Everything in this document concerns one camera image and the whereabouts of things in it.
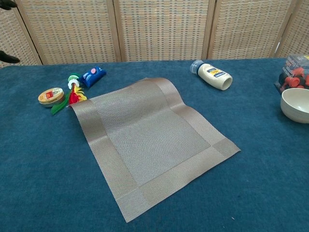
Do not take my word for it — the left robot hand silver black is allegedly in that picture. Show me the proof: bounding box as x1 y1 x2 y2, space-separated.
0 0 20 64

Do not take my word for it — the grey woven placemat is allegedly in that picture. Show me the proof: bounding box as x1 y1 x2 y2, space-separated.
69 77 241 223

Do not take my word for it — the white bowl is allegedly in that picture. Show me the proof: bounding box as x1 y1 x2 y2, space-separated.
280 87 309 124

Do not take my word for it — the round yellow tin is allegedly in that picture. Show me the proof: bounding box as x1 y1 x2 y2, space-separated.
38 87 65 108

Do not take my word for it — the colourful feather shuttlecock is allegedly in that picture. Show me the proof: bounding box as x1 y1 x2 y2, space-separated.
50 73 89 116

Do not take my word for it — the blue snack packet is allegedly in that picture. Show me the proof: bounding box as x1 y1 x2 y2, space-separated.
78 65 107 89

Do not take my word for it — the blue carpet table cover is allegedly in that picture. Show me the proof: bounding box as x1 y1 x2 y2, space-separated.
0 57 309 232

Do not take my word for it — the bamboo folding screen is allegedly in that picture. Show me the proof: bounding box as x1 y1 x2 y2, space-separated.
0 0 309 68

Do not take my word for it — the mayonnaise squeeze bottle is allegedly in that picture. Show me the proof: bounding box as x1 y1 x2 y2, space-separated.
190 59 233 91

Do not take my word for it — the clear box of red items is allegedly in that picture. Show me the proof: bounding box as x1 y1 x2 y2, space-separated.
274 54 309 95

